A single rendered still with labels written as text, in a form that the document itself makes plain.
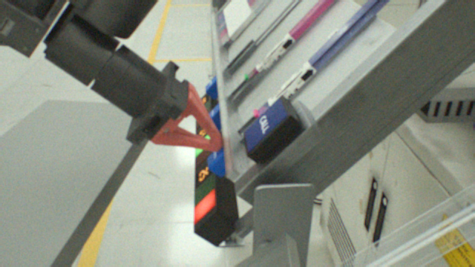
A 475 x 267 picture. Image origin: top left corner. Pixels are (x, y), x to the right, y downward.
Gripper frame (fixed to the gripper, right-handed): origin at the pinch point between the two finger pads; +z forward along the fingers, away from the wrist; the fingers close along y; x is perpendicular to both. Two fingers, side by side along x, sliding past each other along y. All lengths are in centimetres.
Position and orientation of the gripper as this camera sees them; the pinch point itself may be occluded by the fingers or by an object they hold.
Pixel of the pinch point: (215, 143)
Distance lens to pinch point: 47.9
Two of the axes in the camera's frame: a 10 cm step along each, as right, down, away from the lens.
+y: -0.7, -4.8, 8.7
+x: -6.6, 6.8, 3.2
